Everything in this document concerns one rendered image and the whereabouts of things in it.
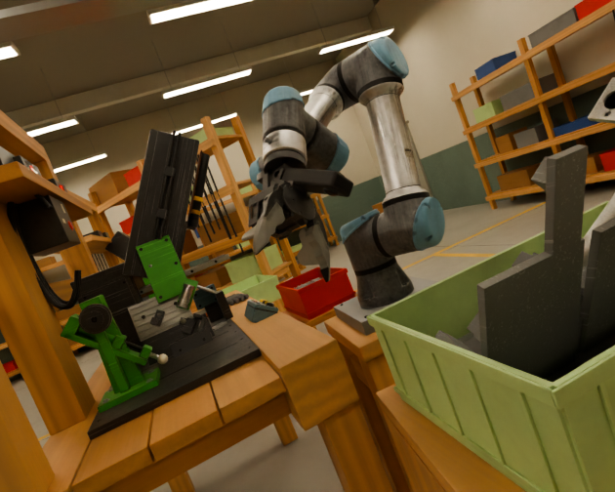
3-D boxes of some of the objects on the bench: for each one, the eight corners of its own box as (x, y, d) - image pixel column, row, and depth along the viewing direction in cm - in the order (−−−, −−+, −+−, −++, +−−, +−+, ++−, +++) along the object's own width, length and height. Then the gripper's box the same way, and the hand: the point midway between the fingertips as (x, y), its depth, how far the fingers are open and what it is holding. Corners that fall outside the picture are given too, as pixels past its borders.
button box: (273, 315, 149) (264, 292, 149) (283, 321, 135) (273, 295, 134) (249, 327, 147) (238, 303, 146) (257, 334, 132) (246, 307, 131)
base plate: (218, 307, 208) (216, 303, 208) (262, 355, 104) (259, 348, 104) (134, 344, 196) (133, 340, 196) (90, 440, 91) (86, 432, 91)
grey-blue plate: (226, 314, 165) (213, 283, 164) (226, 315, 164) (214, 283, 162) (204, 325, 163) (190, 293, 161) (204, 326, 161) (190, 293, 159)
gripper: (302, 198, 79) (307, 296, 70) (219, 151, 66) (212, 264, 57) (337, 180, 74) (348, 281, 65) (254, 124, 61) (253, 243, 52)
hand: (299, 268), depth 59 cm, fingers open, 14 cm apart
